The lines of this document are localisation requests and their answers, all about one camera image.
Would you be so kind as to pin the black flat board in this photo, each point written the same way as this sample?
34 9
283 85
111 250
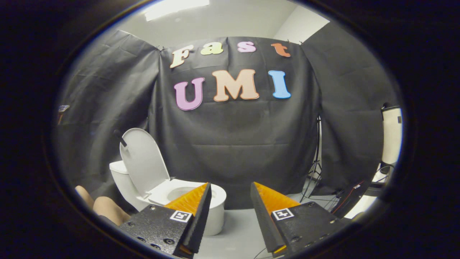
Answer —
346 201

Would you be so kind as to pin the white board with black trim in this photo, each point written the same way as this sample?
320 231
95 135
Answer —
391 136

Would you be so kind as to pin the ceiling light panel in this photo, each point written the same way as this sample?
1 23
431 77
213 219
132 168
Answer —
176 7

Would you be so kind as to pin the white toilet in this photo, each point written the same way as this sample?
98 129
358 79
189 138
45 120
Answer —
124 183

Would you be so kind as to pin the colourful figure decoration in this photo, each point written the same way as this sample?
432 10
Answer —
63 108

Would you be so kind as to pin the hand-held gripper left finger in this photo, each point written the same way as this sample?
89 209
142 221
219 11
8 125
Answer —
201 219

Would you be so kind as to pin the black light stand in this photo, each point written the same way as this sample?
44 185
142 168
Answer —
316 151

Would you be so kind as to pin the black backdrop cloth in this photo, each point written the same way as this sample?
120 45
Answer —
233 144

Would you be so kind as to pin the white toilet lid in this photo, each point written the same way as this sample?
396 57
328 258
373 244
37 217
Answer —
143 162

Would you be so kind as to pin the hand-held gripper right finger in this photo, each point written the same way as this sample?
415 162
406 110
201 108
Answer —
264 219

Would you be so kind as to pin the white toilet seat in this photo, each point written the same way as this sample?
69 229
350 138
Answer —
161 194

